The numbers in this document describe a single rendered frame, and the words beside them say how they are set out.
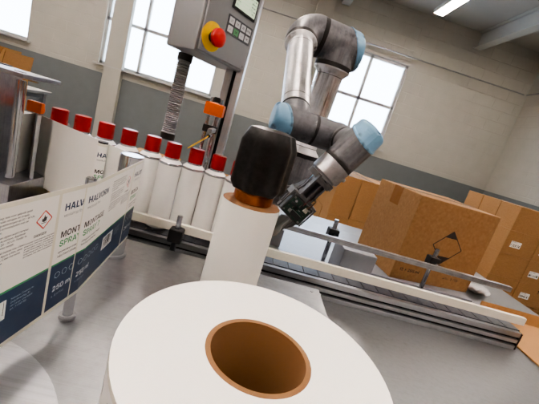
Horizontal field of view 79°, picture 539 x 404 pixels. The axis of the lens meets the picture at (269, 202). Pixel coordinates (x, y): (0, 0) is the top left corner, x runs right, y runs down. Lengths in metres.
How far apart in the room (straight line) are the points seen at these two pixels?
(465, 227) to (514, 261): 3.16
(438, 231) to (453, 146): 5.92
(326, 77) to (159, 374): 0.99
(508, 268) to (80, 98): 6.80
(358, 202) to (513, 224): 1.55
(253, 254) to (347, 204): 3.64
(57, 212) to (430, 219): 0.96
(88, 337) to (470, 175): 7.06
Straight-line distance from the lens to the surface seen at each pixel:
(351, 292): 0.83
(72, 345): 0.47
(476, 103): 7.18
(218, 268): 0.49
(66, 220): 0.41
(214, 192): 0.77
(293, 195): 0.72
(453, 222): 1.15
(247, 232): 0.46
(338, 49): 1.10
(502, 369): 0.95
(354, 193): 4.09
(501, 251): 4.19
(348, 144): 0.74
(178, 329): 0.26
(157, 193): 0.78
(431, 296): 0.92
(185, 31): 0.81
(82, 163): 0.74
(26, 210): 0.35
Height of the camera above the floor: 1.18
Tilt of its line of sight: 13 degrees down
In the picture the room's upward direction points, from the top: 17 degrees clockwise
